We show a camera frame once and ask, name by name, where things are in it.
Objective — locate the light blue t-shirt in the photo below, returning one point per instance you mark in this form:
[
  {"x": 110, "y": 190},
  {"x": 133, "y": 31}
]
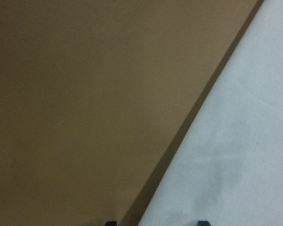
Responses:
[{"x": 228, "y": 169}]

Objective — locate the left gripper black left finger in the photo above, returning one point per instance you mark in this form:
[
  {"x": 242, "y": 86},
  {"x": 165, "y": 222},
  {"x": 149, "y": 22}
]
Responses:
[{"x": 111, "y": 223}]

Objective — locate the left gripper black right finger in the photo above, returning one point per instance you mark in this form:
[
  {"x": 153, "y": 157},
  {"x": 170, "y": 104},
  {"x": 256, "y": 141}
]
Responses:
[{"x": 203, "y": 223}]

